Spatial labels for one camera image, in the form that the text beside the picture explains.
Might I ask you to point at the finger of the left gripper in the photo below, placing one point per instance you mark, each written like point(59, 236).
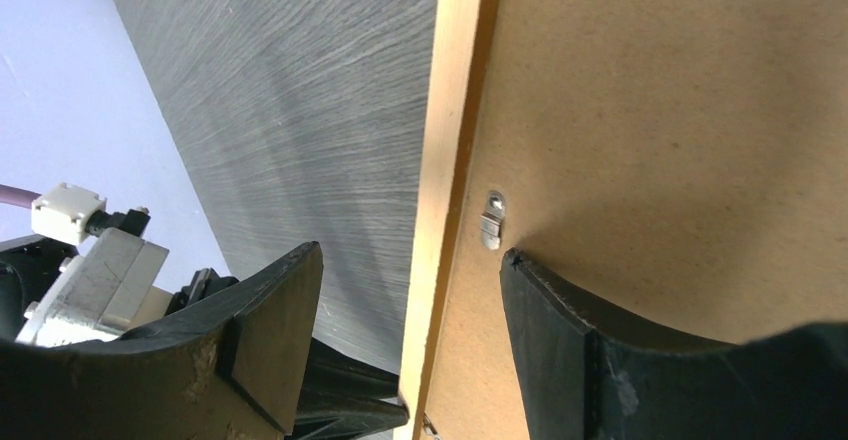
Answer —
point(343, 398)

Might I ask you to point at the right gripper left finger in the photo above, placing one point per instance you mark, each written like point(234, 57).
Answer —
point(230, 366)

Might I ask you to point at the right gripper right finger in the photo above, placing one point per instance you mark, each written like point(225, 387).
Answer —
point(589, 369)

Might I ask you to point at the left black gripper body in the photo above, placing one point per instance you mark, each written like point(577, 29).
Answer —
point(30, 266)

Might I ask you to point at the brown cardboard backing board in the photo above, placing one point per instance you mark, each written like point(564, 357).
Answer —
point(684, 159)

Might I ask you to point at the orange wooden picture frame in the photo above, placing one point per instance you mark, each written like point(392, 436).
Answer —
point(462, 40)

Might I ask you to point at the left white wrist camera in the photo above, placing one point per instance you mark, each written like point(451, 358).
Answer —
point(96, 296)

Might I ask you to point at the silver frame retaining clip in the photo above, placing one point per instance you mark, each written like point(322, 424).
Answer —
point(492, 220)

